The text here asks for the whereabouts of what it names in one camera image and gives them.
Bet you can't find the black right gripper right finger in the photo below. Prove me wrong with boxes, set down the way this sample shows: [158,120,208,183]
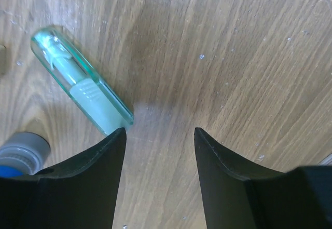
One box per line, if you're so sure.
[194,128,331,228]

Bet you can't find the blue ink bottle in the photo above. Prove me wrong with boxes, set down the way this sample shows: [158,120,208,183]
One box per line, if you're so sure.
[1,132,51,178]

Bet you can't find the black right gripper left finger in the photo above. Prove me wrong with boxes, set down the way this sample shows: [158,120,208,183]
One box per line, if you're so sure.
[1,128,127,228]

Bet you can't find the green highlighter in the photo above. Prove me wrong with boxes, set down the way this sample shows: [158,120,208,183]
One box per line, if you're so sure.
[31,26,134,136]

